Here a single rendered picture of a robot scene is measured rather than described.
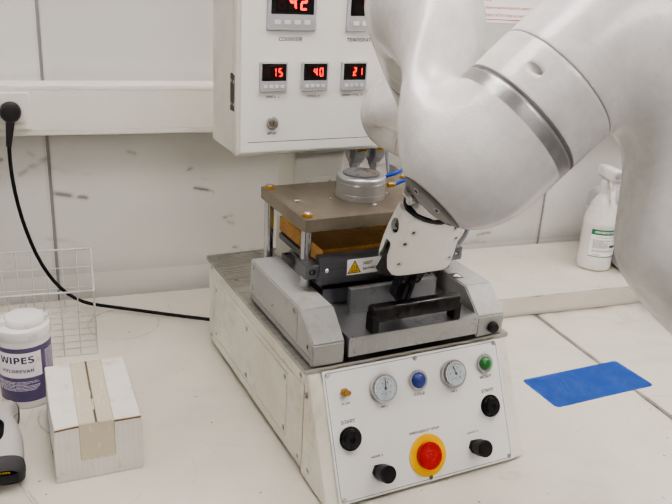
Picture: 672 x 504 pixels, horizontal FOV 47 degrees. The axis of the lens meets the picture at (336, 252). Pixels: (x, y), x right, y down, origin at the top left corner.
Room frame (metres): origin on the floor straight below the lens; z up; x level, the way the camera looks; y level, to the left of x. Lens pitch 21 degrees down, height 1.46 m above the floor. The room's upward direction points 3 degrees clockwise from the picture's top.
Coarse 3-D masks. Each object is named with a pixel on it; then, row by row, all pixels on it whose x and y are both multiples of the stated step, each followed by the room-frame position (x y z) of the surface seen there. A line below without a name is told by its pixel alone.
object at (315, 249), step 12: (288, 228) 1.18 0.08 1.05; (348, 228) 1.17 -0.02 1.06; (360, 228) 1.17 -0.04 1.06; (372, 228) 1.18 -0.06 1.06; (384, 228) 1.18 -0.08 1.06; (288, 240) 1.18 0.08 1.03; (300, 240) 1.14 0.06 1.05; (312, 240) 1.10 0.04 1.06; (324, 240) 1.11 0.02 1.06; (336, 240) 1.11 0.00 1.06; (348, 240) 1.11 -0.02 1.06; (360, 240) 1.11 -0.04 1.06; (372, 240) 1.12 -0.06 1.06; (312, 252) 1.09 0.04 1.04; (324, 252) 1.06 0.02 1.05
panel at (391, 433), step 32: (448, 352) 1.03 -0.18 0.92; (480, 352) 1.05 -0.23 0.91; (352, 384) 0.95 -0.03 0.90; (480, 384) 1.03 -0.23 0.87; (352, 416) 0.93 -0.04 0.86; (384, 416) 0.95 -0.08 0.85; (416, 416) 0.97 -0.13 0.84; (448, 416) 0.99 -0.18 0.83; (480, 416) 1.01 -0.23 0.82; (384, 448) 0.93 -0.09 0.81; (416, 448) 0.95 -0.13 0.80; (448, 448) 0.97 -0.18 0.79; (352, 480) 0.89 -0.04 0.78; (416, 480) 0.93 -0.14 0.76
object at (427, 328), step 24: (360, 288) 1.04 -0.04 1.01; (384, 288) 1.06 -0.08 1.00; (432, 288) 1.10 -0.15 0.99; (336, 312) 1.04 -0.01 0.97; (360, 312) 1.04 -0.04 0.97; (360, 336) 0.97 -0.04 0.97; (384, 336) 0.98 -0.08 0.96; (408, 336) 1.00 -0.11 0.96; (432, 336) 1.02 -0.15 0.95; (456, 336) 1.04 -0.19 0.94
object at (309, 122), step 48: (240, 0) 1.23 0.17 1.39; (336, 0) 1.30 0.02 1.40; (240, 48) 1.23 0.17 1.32; (288, 48) 1.26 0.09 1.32; (336, 48) 1.30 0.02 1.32; (240, 96) 1.23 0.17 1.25; (288, 96) 1.26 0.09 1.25; (336, 96) 1.30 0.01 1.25; (240, 144) 1.23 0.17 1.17; (288, 144) 1.27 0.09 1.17; (336, 144) 1.31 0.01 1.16
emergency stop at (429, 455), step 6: (426, 444) 0.95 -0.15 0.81; (432, 444) 0.95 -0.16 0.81; (420, 450) 0.94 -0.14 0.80; (426, 450) 0.94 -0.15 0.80; (432, 450) 0.95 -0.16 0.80; (438, 450) 0.95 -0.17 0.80; (420, 456) 0.94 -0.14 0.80; (426, 456) 0.94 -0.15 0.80; (432, 456) 0.94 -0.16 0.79; (438, 456) 0.95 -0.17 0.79; (420, 462) 0.94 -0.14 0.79; (426, 462) 0.94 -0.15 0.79; (432, 462) 0.94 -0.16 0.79; (438, 462) 0.94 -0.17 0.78; (426, 468) 0.94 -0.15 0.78; (432, 468) 0.94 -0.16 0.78
